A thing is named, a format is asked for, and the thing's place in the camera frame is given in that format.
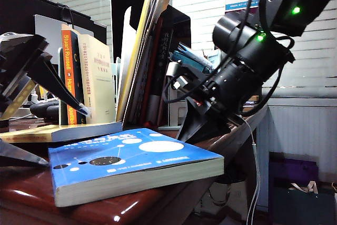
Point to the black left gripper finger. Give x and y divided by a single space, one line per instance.
21 156
58 85

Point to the white paper document stack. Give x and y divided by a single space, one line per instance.
143 77

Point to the blue paperback book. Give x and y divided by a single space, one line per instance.
118 161

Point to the purple bag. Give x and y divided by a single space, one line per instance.
295 171

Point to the white organizer drawer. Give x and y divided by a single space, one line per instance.
176 114

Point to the grey model jet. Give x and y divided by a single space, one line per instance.
10 35

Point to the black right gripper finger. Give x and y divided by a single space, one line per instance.
213 130
193 122

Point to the orange spine hardcover book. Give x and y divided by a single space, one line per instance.
68 51

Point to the silver monitor stand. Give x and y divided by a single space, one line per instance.
52 32

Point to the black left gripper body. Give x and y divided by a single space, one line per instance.
18 59

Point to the wide black computer monitor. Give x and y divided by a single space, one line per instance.
15 6

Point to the dark hardcover book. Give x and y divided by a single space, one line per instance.
160 59

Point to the white power strip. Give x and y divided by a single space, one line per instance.
37 98

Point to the tan notebook stack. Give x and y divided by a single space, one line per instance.
254 98

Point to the white plastic file board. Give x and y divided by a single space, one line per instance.
127 51

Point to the thick cream yellow paperback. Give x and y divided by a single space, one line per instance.
65 131

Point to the white blue mask pack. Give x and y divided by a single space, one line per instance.
200 53

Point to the black monitor with rounded corner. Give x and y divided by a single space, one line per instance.
123 1

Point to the yellow folder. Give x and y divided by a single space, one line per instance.
137 51

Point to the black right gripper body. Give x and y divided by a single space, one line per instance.
229 90

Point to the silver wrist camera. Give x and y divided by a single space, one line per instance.
175 73

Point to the dark green paper bag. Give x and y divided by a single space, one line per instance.
310 206

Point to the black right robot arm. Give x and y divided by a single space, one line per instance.
263 43

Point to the cream book with vertical text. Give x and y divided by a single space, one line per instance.
97 77

